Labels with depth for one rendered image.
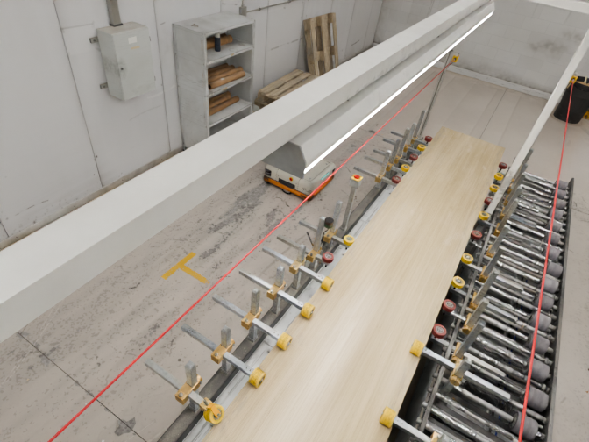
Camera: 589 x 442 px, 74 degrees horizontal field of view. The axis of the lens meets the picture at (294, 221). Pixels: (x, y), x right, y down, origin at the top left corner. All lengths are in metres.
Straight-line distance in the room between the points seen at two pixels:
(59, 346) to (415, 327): 2.58
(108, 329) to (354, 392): 2.09
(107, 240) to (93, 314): 3.11
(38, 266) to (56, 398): 2.83
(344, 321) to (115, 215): 1.96
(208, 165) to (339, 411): 1.67
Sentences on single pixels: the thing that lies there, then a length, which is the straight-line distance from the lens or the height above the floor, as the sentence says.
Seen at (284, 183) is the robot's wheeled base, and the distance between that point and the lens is 4.59.
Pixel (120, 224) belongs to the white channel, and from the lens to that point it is 0.55.
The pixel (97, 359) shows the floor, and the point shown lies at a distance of 3.39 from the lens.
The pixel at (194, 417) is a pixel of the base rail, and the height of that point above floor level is 0.70.
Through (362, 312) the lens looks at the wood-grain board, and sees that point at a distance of 2.46.
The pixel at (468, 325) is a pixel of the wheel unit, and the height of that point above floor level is 0.87.
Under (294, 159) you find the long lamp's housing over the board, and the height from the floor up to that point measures 2.34.
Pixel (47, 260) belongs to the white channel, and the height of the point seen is 2.46.
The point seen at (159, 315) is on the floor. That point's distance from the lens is 3.50.
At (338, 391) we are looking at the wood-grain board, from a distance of 2.17.
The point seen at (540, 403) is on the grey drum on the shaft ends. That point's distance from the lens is 2.69.
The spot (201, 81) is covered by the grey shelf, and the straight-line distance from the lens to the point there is 4.69.
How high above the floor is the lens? 2.82
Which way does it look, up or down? 41 degrees down
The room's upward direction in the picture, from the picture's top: 8 degrees clockwise
